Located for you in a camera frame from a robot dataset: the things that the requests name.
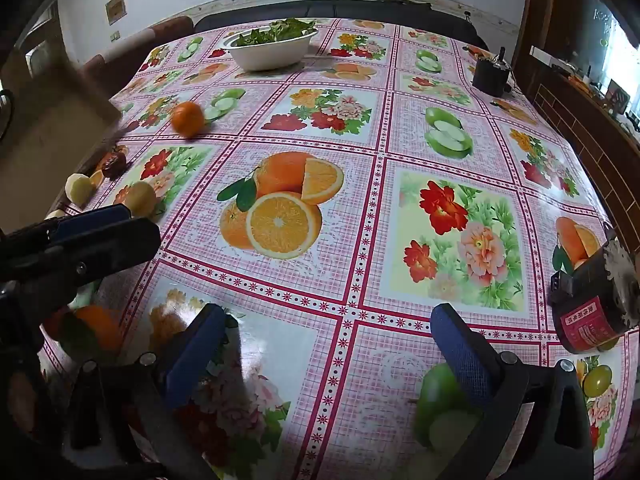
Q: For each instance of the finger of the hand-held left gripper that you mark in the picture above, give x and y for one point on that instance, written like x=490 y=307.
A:
x=110 y=247
x=92 y=221

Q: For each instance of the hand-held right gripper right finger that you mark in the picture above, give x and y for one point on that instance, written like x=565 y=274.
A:
x=462 y=360

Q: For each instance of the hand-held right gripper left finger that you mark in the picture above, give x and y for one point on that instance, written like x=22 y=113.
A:
x=197 y=355

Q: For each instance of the small yellow fruit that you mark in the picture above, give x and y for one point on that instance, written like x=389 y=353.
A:
x=141 y=197

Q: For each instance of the dark plum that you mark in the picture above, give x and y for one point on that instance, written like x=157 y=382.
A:
x=114 y=164

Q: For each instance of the orange with green leaf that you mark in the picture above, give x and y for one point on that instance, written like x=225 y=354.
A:
x=100 y=327

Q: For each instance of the orange without leaf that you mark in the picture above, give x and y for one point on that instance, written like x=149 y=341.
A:
x=187 y=119

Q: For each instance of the black can with red label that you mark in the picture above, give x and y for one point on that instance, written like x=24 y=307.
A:
x=590 y=310

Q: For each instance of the fruit and flower print tablecloth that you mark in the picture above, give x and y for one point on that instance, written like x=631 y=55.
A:
x=350 y=280

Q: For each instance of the brown armchair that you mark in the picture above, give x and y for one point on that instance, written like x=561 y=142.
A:
x=170 y=27

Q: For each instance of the white bowl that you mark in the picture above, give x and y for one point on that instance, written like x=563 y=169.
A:
x=270 y=55

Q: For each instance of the dark wooden cabinet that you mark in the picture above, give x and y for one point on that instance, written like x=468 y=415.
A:
x=575 y=125

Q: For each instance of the green leafy vegetables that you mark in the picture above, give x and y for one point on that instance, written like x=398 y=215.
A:
x=277 y=30

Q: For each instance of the black leather sofa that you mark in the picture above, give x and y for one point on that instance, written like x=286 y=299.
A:
x=280 y=11

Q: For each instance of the small black device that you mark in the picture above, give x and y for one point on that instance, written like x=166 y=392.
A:
x=492 y=77

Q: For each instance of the yellow wall notice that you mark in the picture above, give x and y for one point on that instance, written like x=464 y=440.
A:
x=115 y=10

